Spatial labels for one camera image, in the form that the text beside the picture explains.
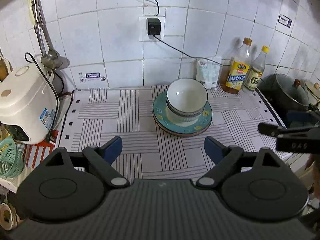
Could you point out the black finger of the right gripper seen afar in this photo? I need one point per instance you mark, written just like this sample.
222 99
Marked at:
275 131

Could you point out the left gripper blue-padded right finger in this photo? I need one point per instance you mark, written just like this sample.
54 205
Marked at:
225 159

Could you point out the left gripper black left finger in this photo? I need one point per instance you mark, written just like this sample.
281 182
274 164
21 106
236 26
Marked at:
99 162

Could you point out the white bowl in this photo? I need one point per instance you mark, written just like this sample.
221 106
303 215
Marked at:
186 96
180 118

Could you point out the teal egg pattern plate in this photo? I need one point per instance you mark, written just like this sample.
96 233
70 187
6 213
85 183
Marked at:
159 114

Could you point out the person's left hand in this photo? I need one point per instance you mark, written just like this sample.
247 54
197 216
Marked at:
313 161

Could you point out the black wok with glass lid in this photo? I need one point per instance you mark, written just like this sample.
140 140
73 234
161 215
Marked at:
284 94

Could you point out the striped grey table mat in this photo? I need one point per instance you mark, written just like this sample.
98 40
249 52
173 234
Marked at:
95 116

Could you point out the pot with beige lid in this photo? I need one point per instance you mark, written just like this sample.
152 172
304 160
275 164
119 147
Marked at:
312 92

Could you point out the clear vinegar bottle green label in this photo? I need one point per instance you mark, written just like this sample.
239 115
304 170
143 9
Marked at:
256 71

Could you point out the yellow label oil bottle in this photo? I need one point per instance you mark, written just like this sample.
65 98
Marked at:
241 59

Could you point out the green plastic basket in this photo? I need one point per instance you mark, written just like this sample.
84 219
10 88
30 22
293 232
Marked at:
12 163

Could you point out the white seasoning bag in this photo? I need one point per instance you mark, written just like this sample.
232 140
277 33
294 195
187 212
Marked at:
207 71

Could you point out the white rice cooker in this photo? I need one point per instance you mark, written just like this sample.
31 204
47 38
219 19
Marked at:
28 103

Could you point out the hanging metal ladles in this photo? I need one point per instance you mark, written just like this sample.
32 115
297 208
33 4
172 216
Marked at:
50 57

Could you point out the black power adapter plug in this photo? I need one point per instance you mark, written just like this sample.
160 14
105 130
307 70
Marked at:
153 26

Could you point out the blue label wall sticker lower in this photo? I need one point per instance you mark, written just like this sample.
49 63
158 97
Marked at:
84 77

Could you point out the blue white wall sticker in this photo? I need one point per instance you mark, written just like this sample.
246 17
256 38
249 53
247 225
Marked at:
285 21

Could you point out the white wall socket plate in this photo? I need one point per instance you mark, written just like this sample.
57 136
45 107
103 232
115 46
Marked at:
143 35

